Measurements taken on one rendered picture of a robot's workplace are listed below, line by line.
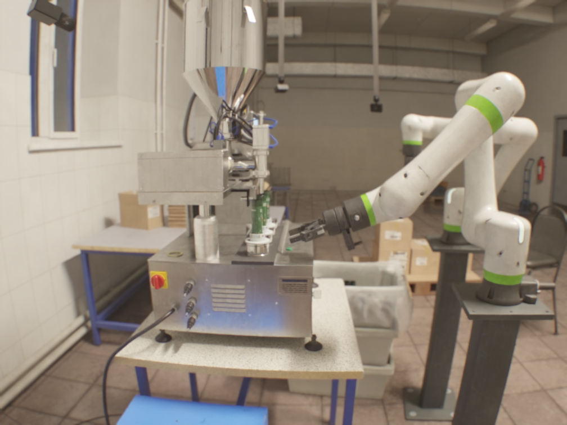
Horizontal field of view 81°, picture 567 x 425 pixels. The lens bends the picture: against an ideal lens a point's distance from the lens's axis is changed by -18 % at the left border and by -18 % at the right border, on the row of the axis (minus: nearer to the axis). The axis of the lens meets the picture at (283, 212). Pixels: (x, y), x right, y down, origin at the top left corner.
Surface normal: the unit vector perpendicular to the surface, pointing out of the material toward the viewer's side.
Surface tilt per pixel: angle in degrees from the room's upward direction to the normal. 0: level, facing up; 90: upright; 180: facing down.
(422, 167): 61
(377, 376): 96
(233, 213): 90
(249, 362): 0
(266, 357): 0
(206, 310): 90
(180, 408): 0
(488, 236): 89
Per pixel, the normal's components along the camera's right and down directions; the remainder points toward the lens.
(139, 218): -0.40, 0.16
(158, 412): 0.00, -0.98
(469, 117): -0.48, -0.24
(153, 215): 0.92, 0.07
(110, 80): -0.06, 0.18
